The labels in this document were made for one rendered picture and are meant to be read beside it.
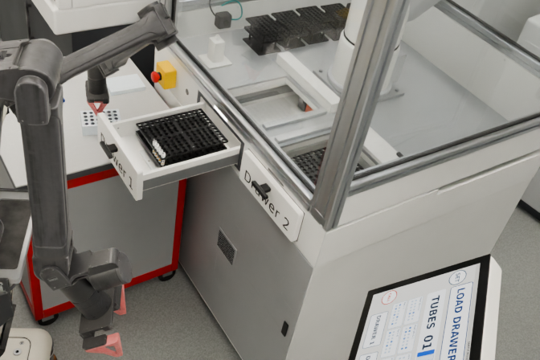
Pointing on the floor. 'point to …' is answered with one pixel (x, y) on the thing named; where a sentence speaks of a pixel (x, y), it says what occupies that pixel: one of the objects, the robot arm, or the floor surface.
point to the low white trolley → (101, 197)
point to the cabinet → (379, 259)
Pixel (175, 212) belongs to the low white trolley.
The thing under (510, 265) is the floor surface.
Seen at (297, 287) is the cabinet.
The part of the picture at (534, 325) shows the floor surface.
